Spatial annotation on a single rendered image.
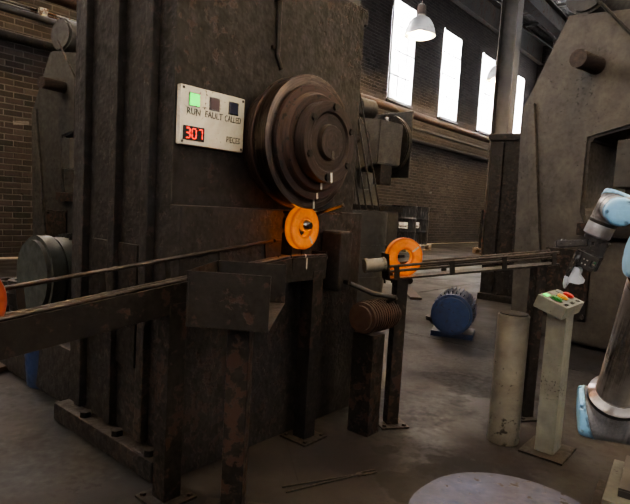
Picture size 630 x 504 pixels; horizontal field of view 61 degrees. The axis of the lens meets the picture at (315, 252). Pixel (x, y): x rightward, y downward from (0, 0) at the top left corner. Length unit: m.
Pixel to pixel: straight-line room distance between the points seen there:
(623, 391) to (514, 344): 0.62
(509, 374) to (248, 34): 1.58
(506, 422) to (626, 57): 2.77
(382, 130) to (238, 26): 8.02
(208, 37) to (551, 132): 3.09
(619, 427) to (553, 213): 2.74
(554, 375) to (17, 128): 6.98
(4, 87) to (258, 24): 6.12
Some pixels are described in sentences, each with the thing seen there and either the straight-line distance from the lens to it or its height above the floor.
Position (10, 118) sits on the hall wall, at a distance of 7.90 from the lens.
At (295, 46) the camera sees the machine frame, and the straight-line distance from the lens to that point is 2.16.
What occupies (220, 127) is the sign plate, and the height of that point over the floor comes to 1.13.
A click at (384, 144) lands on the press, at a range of 9.92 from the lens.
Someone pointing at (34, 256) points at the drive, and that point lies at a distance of 2.81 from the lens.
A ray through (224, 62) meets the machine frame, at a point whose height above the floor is 1.35.
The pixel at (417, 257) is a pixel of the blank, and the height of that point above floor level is 0.71.
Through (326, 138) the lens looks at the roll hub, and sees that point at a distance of 1.87.
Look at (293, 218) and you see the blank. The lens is 1.90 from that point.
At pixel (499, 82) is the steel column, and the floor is 3.39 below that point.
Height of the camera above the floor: 0.89
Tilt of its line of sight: 5 degrees down
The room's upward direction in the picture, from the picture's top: 3 degrees clockwise
